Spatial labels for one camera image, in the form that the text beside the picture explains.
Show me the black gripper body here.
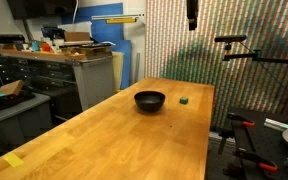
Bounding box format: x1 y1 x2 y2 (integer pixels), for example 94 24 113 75
186 0 199 21

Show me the black bowl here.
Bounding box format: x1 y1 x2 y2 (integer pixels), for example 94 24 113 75
133 90 167 113

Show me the yellow spirit level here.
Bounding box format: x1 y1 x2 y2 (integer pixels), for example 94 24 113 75
105 17 139 25

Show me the blue foam board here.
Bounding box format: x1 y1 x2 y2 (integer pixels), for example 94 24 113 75
61 2 132 90

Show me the beige foam panel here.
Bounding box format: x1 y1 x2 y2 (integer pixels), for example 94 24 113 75
111 51 125 93

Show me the grey drawer cabinet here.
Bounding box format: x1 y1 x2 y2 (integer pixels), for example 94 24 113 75
0 54 116 112

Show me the brown cardboard box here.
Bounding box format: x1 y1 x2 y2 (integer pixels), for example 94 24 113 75
63 30 92 43

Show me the black perforated breadboard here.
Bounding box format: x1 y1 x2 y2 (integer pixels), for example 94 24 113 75
207 106 288 180

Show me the orange plastic object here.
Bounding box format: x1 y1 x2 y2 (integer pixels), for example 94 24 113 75
39 42 52 53

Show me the teal cup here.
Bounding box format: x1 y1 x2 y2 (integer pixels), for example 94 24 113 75
30 40 41 52

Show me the black flat device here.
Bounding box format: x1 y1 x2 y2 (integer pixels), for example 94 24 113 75
0 33 26 44

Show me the small tan cardboard box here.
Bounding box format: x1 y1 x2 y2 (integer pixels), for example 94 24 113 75
0 79 26 97

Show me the grey storage bin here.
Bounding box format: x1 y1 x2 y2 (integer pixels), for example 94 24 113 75
0 92 54 148

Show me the black bar camera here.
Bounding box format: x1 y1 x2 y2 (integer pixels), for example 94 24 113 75
213 34 248 44

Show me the white wall rail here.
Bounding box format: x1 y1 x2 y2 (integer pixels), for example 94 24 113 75
90 13 145 21

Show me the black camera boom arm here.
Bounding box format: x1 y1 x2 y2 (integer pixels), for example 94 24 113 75
222 49 288 70

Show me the thin black camera cable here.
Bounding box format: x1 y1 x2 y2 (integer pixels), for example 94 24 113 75
239 41 288 103

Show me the black clamp orange handle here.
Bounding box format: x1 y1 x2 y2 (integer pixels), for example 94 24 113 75
234 147 279 173
226 112 256 128

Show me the silver aluminium rail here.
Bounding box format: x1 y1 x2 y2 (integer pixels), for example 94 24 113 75
263 117 288 132

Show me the black wall monitor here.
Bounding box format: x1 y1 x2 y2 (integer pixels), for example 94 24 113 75
6 0 79 20

